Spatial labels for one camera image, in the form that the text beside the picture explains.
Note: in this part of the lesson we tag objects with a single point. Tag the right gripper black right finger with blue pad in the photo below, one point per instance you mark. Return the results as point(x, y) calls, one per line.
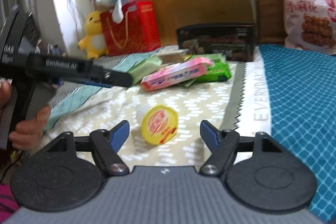
point(225, 144)

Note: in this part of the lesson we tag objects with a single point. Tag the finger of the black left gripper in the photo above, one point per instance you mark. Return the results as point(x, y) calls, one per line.
point(119, 78)

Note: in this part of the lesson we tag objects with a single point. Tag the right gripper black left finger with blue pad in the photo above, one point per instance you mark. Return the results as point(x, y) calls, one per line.
point(92, 155)

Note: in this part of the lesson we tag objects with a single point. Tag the yellow-lid jelly cup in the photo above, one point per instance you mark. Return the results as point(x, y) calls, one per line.
point(158, 124)

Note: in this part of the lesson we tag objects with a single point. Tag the clear-wrapped brown snack bar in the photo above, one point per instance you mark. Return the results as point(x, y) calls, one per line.
point(172, 56)

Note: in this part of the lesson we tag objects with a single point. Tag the person's left hand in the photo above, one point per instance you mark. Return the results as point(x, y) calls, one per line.
point(27, 133)

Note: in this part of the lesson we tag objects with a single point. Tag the light green snack packet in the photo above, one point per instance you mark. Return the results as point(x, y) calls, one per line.
point(144, 68)

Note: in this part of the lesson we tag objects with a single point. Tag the yellow duck plush toy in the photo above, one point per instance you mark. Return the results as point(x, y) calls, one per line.
point(94, 41)

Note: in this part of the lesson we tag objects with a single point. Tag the teal grid cloth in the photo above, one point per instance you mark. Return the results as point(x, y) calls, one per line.
point(70, 96)

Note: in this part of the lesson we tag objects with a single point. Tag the red gift bag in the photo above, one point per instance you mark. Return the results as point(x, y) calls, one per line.
point(137, 33)

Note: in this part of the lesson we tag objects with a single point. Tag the pink snack box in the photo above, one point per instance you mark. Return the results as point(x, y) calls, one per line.
point(176, 74)

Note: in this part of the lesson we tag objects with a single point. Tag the black cardboard snack box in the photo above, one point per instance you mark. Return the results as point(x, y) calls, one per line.
point(236, 41)

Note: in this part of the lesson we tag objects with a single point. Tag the brown woven chair back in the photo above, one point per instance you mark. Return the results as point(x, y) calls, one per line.
point(270, 22)

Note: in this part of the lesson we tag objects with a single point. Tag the pink fried-twist snack bag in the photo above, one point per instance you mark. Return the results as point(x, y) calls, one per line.
point(310, 25)

